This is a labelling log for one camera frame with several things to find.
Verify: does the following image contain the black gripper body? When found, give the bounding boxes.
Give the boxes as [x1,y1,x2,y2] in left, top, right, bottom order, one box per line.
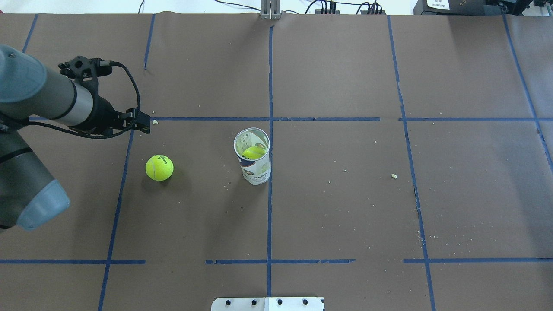
[80,96,126,135]

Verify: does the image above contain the yellow tennis ball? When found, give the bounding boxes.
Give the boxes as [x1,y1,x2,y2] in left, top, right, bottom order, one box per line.
[145,154,174,181]

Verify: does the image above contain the clear tennis ball can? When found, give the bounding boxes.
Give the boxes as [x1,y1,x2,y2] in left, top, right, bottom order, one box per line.
[233,127,271,185]

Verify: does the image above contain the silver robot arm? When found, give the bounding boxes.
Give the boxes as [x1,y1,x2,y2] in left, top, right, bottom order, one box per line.
[0,44,151,232]

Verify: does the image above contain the tennis ball inside can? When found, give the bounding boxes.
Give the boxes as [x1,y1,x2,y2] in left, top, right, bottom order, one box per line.
[242,146,267,161]

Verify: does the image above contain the black computer box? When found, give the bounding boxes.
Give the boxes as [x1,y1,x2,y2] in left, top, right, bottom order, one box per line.
[413,0,504,16]

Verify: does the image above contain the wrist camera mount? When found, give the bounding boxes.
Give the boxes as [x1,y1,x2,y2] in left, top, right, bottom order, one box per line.
[58,56,113,82]

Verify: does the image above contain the aluminium frame post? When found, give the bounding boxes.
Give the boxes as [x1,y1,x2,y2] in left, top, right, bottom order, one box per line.
[259,0,282,20]

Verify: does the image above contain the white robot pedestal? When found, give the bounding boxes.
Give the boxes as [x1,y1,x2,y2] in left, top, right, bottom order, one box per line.
[211,297,325,311]

